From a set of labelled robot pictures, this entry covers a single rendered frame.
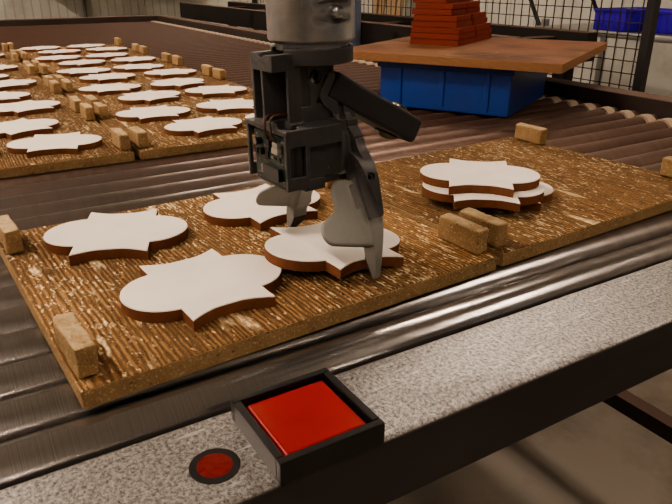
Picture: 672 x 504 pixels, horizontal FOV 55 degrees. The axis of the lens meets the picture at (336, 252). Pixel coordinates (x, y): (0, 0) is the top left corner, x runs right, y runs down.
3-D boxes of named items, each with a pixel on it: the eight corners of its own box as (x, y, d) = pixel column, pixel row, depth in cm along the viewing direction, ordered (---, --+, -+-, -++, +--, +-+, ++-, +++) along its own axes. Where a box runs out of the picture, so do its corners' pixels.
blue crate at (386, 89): (546, 96, 159) (551, 54, 155) (509, 119, 135) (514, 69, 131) (428, 86, 174) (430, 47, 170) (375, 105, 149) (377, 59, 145)
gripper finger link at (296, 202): (240, 217, 69) (260, 159, 62) (288, 205, 72) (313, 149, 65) (253, 240, 68) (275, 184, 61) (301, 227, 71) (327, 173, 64)
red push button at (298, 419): (367, 440, 43) (368, 423, 42) (286, 474, 40) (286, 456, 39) (322, 394, 48) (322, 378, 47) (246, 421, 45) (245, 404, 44)
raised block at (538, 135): (547, 144, 109) (549, 128, 108) (539, 146, 108) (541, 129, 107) (519, 137, 113) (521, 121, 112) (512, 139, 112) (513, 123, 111)
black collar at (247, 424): (384, 443, 43) (385, 422, 42) (280, 487, 39) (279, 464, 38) (326, 385, 49) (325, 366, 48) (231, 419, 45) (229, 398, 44)
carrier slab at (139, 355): (496, 270, 66) (498, 256, 66) (83, 411, 45) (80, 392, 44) (311, 185, 93) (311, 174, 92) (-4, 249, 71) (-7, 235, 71)
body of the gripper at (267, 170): (248, 180, 61) (238, 46, 56) (324, 164, 65) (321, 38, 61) (290, 201, 55) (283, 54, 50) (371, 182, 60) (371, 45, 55)
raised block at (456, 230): (489, 252, 66) (491, 227, 65) (476, 256, 65) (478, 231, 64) (448, 235, 71) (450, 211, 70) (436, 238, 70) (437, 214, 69)
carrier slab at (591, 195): (712, 197, 88) (715, 185, 87) (502, 267, 67) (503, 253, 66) (513, 145, 115) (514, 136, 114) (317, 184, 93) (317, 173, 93)
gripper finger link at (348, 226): (332, 292, 57) (296, 195, 58) (385, 275, 60) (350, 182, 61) (349, 284, 54) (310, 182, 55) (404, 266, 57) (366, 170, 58)
